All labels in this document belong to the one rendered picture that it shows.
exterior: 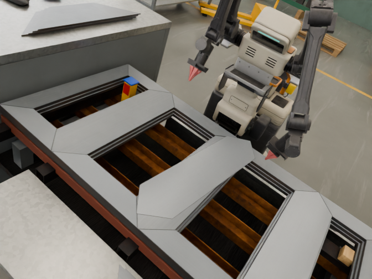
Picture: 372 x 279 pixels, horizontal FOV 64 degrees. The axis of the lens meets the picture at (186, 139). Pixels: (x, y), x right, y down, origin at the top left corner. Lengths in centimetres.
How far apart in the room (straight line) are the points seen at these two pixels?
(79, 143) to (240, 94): 100
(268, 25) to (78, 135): 103
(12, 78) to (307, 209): 135
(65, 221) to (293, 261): 81
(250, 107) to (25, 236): 131
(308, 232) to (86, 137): 96
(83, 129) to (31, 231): 44
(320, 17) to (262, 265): 88
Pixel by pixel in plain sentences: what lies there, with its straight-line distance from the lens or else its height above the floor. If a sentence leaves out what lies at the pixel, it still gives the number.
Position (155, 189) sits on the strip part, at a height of 86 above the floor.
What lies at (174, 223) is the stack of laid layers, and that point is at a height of 86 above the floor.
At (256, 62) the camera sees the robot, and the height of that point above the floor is 111.
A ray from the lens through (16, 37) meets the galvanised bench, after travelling 151.
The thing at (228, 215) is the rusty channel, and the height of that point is 71.
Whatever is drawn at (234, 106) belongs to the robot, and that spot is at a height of 81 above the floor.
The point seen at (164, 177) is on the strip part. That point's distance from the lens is 119.
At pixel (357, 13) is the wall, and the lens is 1095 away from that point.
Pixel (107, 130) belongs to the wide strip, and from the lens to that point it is 133.
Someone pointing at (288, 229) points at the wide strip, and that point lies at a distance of 128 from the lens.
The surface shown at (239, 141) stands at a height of 86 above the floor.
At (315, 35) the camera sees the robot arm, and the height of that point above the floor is 146.
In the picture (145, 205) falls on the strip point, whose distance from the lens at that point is 109.
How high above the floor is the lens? 173
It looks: 39 degrees down
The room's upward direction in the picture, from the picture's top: 21 degrees clockwise
